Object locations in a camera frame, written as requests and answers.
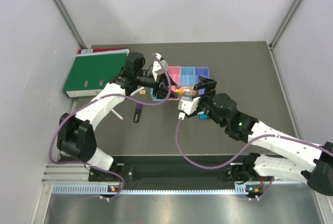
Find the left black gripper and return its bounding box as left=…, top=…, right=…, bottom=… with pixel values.
left=135, top=71, right=178, bottom=99

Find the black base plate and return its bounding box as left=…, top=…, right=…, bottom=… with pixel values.
left=87, top=163, right=275, bottom=183

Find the pink drawer bin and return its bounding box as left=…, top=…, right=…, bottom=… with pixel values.
left=168, top=66, right=181, bottom=92

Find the green ring binder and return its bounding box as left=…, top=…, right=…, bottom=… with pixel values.
left=63, top=50, right=129, bottom=98

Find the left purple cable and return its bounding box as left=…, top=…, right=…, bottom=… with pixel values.
left=49, top=53, right=172, bottom=201

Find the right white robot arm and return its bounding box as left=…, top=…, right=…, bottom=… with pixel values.
left=186, top=76, right=332, bottom=196

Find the pink pencil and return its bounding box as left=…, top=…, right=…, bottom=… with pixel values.
left=111, top=109, right=124, bottom=121

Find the crayon tube pink cap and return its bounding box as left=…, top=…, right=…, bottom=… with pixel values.
left=175, top=86, right=199, bottom=98

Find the white blue pen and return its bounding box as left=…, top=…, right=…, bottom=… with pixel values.
left=130, top=87, right=145, bottom=97

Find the grey cable duct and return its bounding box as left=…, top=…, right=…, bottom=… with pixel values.
left=52, top=184, right=263, bottom=195

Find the red folder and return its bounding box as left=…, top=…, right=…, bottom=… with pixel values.
left=77, top=48, right=130, bottom=56

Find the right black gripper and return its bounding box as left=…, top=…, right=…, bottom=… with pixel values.
left=187, top=75, right=226, bottom=128

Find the light blue bin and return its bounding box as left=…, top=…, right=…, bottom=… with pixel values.
left=150, top=88, right=169, bottom=101
left=181, top=67, right=195, bottom=86

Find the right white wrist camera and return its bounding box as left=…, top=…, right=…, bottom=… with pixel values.
left=177, top=96, right=201, bottom=120

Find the blue black marker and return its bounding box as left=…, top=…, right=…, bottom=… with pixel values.
left=199, top=114, right=209, bottom=119

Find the aluminium frame post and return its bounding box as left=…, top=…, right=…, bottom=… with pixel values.
left=268, top=0, right=304, bottom=51
left=52, top=0, right=87, bottom=49

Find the right aluminium frame post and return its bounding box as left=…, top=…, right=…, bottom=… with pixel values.
left=268, top=0, right=304, bottom=51

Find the purple black highlighter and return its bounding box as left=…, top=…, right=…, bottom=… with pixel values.
left=133, top=103, right=143, bottom=123

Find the left aluminium frame post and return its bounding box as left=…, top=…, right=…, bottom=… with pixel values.
left=52, top=0, right=87, bottom=49

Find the aluminium front rail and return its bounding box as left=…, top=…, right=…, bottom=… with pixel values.
left=41, top=161, right=327, bottom=185

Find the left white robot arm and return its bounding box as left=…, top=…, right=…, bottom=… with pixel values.
left=53, top=52, right=174, bottom=181

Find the purple drawer bin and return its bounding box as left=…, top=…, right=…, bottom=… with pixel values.
left=195, top=67, right=210, bottom=84

